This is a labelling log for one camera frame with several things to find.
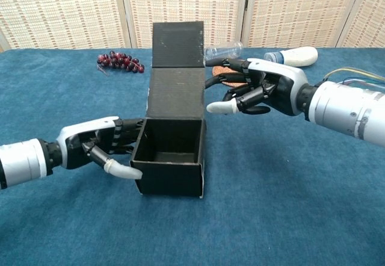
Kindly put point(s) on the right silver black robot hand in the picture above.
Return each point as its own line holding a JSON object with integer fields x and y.
{"x": 270, "y": 82}

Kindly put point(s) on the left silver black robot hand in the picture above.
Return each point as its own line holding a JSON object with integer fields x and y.
{"x": 87, "y": 142}

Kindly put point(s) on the black cardboard box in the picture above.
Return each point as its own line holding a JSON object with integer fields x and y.
{"x": 176, "y": 97}

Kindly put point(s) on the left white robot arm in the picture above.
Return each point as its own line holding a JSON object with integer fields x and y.
{"x": 24, "y": 163}

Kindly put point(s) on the white mayonnaise bottle blue cap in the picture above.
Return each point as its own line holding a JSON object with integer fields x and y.
{"x": 297, "y": 56}

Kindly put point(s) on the round woven rattan coaster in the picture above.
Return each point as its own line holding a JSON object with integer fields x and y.
{"x": 228, "y": 78}

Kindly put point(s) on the dark red grape bunch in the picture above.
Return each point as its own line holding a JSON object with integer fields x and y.
{"x": 120, "y": 60}

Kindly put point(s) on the blue plush table cloth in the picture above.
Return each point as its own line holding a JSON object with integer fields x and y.
{"x": 270, "y": 202}

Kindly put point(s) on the beige woven folding screen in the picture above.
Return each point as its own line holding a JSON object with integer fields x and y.
{"x": 180, "y": 1}

